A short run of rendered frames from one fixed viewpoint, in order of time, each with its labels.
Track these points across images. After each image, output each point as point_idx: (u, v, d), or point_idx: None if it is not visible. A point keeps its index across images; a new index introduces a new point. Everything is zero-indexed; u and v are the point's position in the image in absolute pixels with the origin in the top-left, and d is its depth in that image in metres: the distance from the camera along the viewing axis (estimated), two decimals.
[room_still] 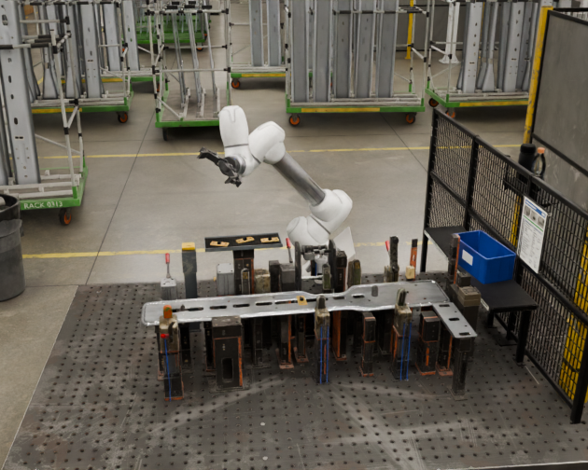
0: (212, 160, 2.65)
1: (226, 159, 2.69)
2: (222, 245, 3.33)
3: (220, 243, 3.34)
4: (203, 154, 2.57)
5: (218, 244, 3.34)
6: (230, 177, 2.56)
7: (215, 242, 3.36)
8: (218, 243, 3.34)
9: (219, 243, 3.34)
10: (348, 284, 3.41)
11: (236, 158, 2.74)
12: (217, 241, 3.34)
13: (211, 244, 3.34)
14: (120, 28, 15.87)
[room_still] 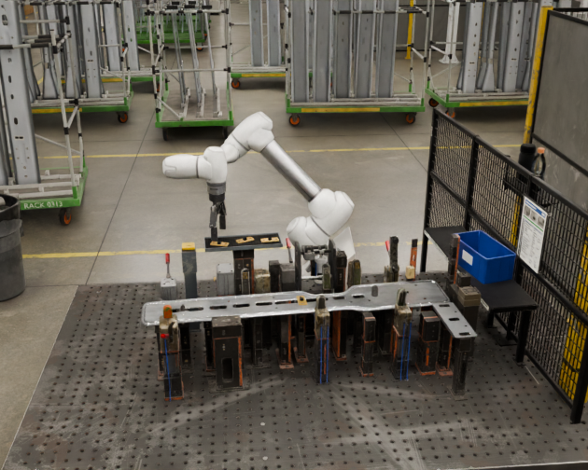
0: None
1: (220, 206, 3.25)
2: (222, 245, 3.33)
3: (220, 243, 3.34)
4: (216, 236, 3.26)
5: (218, 244, 3.34)
6: (224, 225, 3.38)
7: (215, 242, 3.36)
8: (218, 243, 3.34)
9: (219, 243, 3.34)
10: (348, 284, 3.41)
11: (224, 194, 3.24)
12: (217, 241, 3.34)
13: (211, 244, 3.34)
14: (120, 28, 15.87)
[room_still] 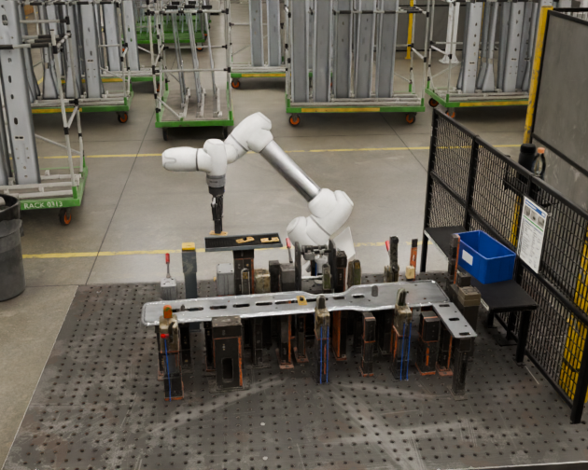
0: None
1: (219, 200, 3.24)
2: (221, 234, 3.31)
3: None
4: (219, 228, 3.31)
5: (217, 233, 3.31)
6: (220, 227, 3.32)
7: (214, 231, 3.33)
8: (217, 232, 3.32)
9: None
10: (348, 284, 3.41)
11: (224, 186, 3.23)
12: None
13: (210, 233, 3.32)
14: (120, 28, 15.87)
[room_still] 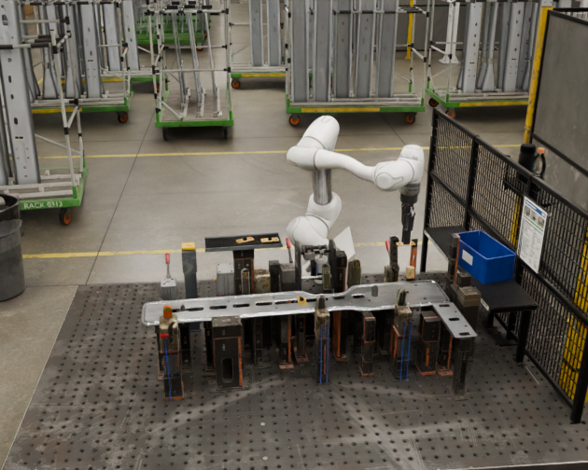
0: (406, 219, 3.08)
1: (413, 208, 3.06)
2: (411, 244, 3.13)
3: (408, 243, 3.14)
4: (408, 239, 3.13)
5: (406, 244, 3.13)
6: None
7: (400, 243, 3.14)
8: (406, 243, 3.14)
9: (407, 243, 3.14)
10: (348, 284, 3.41)
11: (417, 194, 3.06)
12: None
13: (399, 245, 3.12)
14: (120, 28, 15.87)
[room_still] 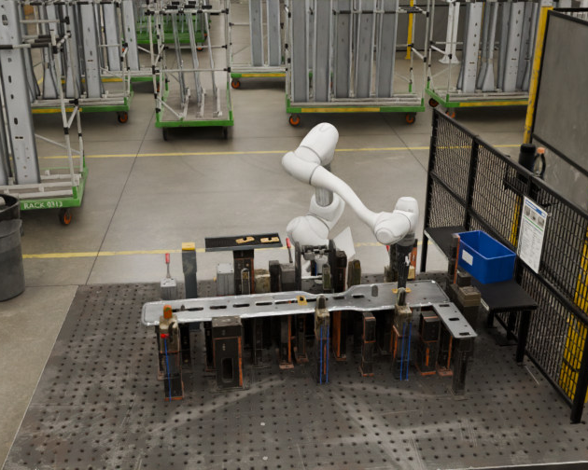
0: (401, 268, 3.17)
1: None
2: (407, 292, 3.22)
3: None
4: (403, 285, 3.22)
5: None
6: None
7: (396, 290, 3.24)
8: None
9: None
10: (348, 284, 3.41)
11: (413, 243, 3.15)
12: None
13: (395, 293, 3.21)
14: (120, 28, 15.87)
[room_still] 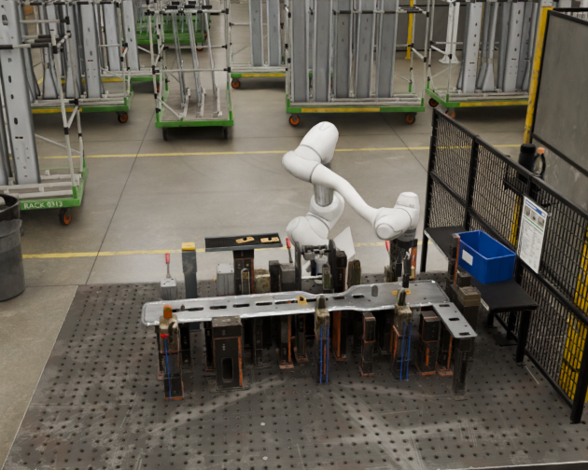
0: (403, 264, 3.14)
1: (409, 252, 3.14)
2: (407, 294, 3.23)
3: None
4: (406, 283, 3.17)
5: None
6: (400, 272, 3.26)
7: (396, 292, 3.24)
8: None
9: None
10: (348, 284, 3.41)
11: None
12: None
13: (395, 295, 3.22)
14: (120, 28, 15.87)
